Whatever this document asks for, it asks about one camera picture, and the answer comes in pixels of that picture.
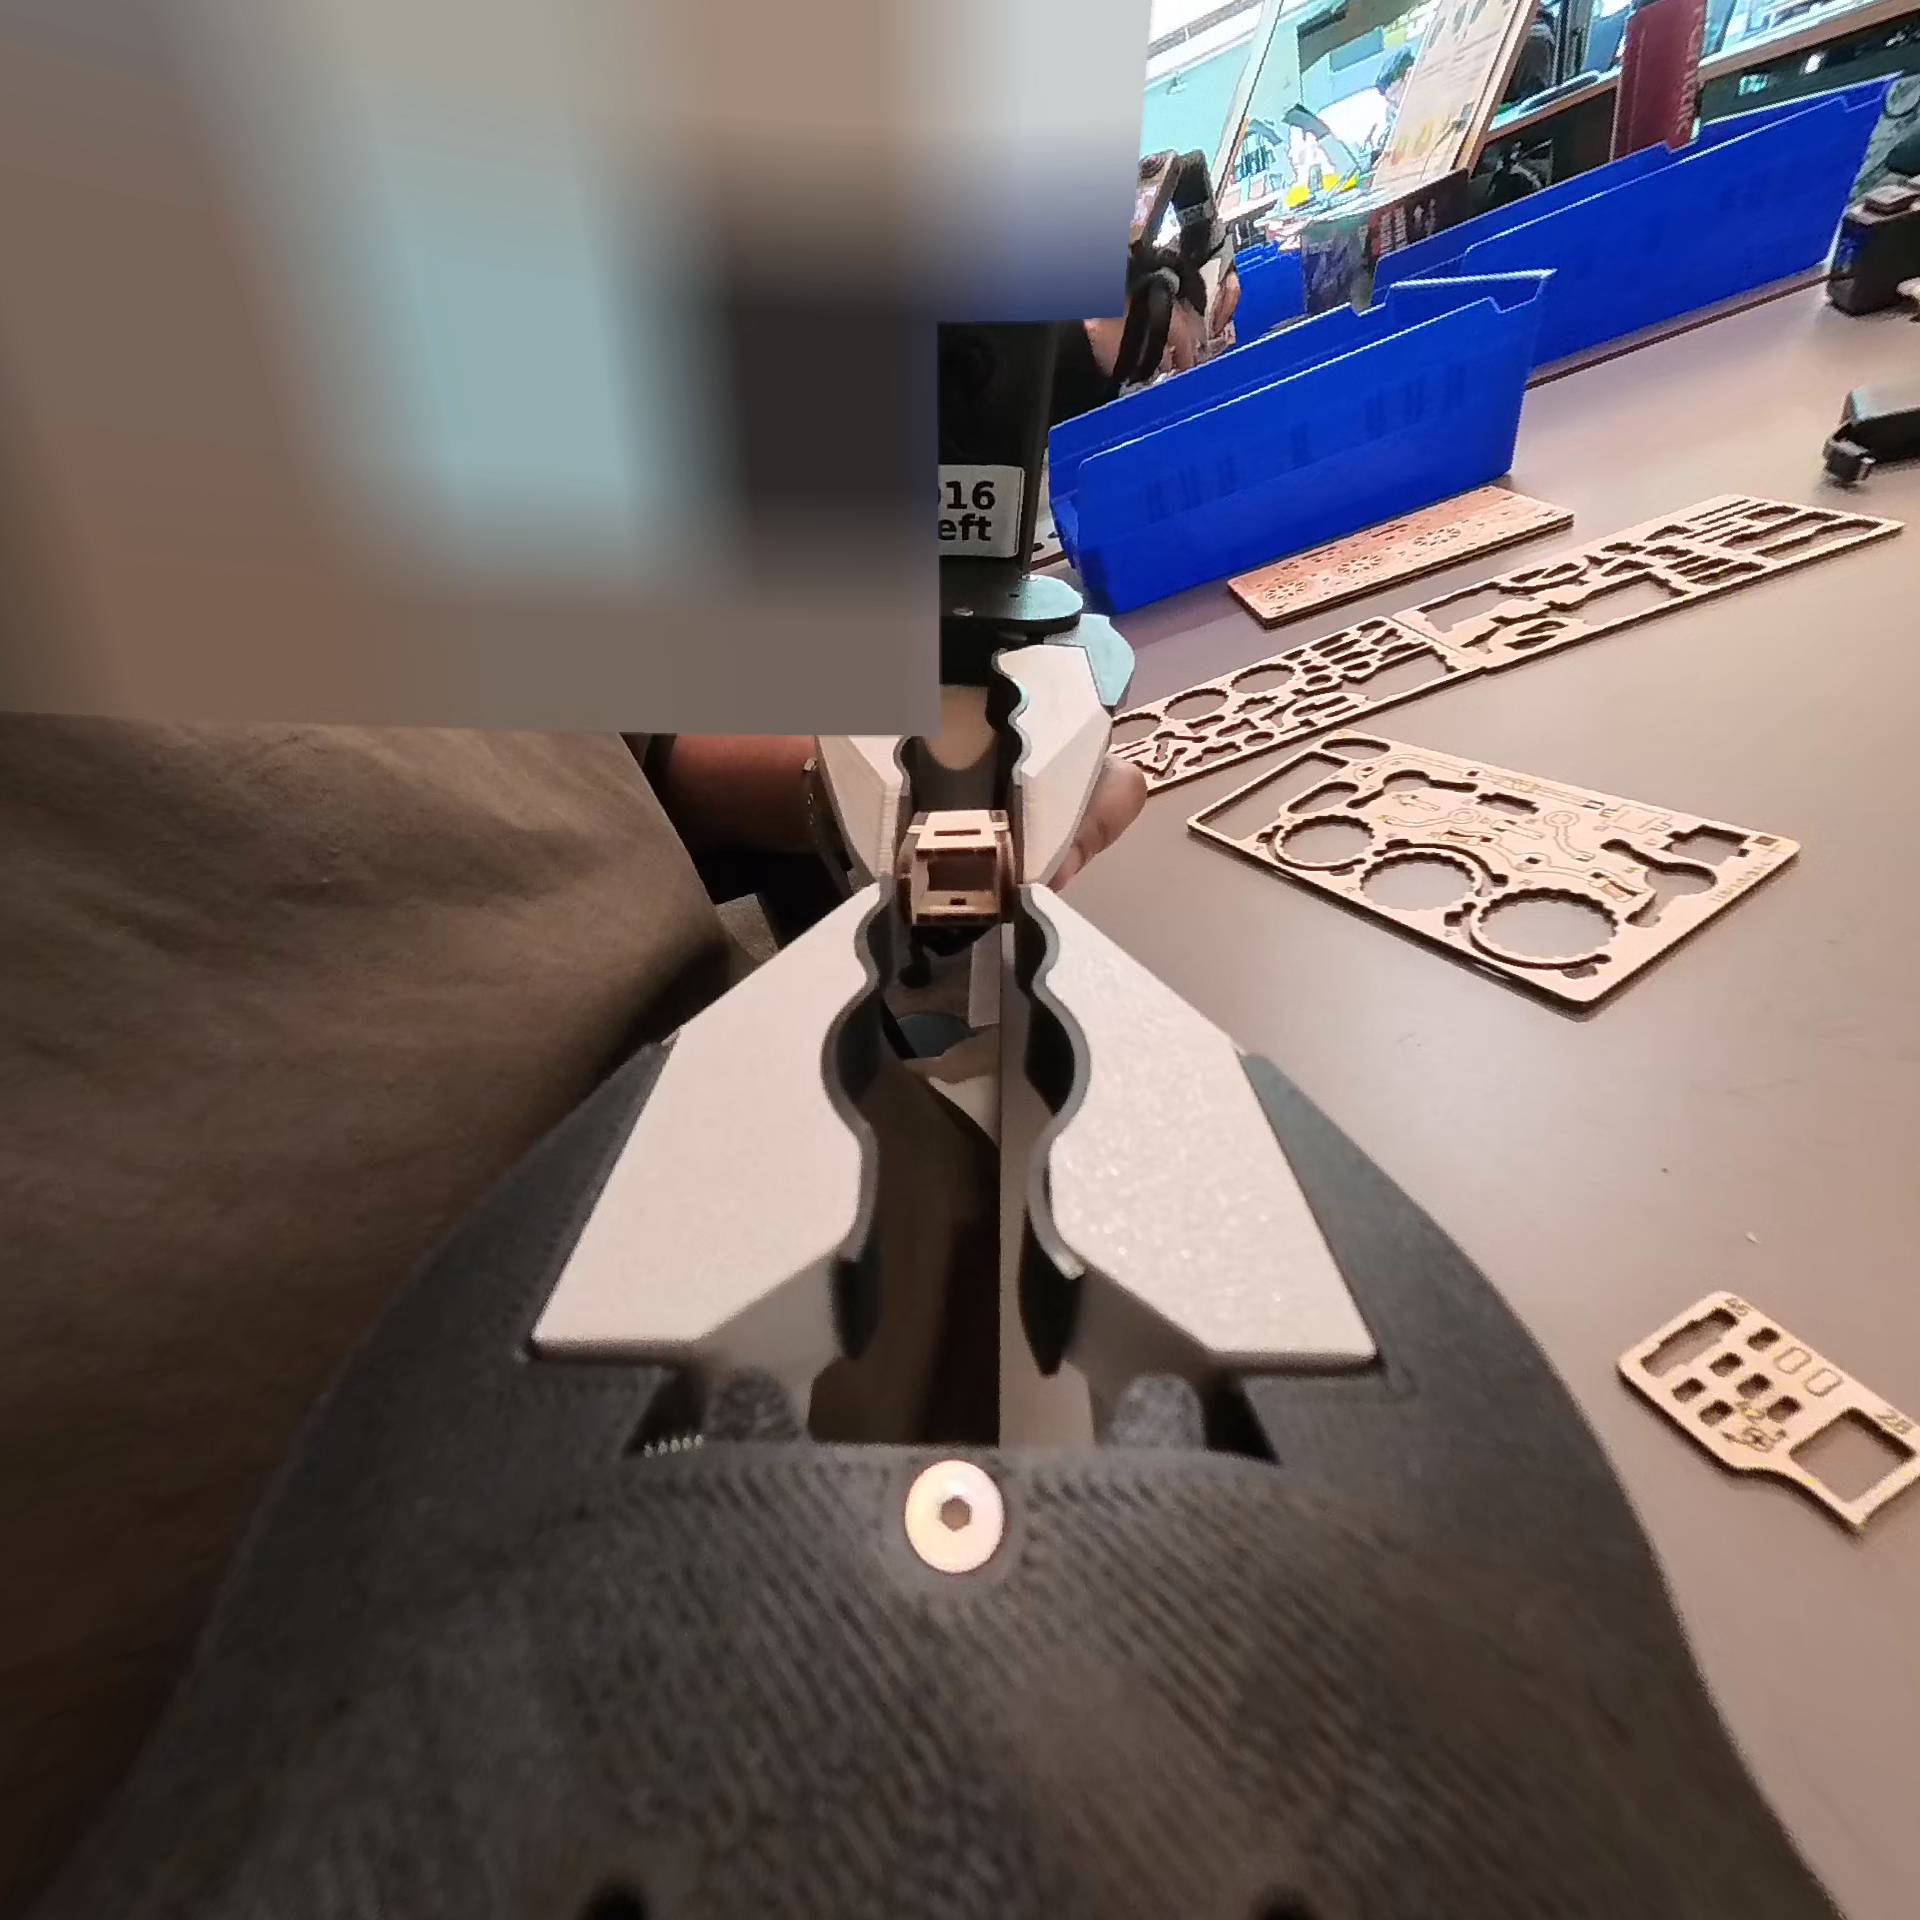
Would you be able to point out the short blue plastic bin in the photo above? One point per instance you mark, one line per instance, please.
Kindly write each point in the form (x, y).
(1290, 452)

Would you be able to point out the flat black device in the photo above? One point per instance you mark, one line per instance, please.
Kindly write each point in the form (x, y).
(1875, 413)

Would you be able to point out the tan puzzle box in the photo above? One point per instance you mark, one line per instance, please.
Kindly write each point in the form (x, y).
(1447, 88)

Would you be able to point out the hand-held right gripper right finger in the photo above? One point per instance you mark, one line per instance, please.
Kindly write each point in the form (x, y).
(1184, 1200)

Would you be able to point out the small wooden sheet fragment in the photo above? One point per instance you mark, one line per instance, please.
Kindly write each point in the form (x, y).
(1694, 1349)

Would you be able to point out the person's left forearm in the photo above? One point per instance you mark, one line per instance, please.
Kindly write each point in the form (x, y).
(728, 786)

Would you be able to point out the black printed box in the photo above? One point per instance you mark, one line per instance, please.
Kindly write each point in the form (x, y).
(1412, 218)

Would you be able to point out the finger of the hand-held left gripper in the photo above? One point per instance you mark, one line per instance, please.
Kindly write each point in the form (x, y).
(1068, 736)
(863, 793)

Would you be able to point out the person's left hand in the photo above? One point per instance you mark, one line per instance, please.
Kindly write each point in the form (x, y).
(1114, 825)

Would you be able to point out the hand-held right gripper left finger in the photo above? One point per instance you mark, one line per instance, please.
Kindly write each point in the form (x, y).
(708, 1184)

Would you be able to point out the wooden sheet with gear holes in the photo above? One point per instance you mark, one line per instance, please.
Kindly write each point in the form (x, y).
(1518, 839)

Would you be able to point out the grey desk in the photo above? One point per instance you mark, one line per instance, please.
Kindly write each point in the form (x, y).
(1651, 1138)

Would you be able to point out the small wooden model piece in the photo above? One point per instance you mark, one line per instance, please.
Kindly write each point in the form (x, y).
(962, 871)

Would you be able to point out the long blue plastic bin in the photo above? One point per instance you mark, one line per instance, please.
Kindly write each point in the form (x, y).
(1682, 239)

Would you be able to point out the small blue plastic bin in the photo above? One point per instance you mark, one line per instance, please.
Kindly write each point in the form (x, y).
(1282, 294)

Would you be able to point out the long punched wooden puzzle sheet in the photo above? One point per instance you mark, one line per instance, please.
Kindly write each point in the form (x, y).
(1634, 590)

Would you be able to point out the dark red box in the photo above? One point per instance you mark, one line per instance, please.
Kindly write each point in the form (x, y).
(1660, 74)

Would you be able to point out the uncut wooden puzzle sheet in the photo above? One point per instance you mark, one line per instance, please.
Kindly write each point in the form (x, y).
(1393, 555)

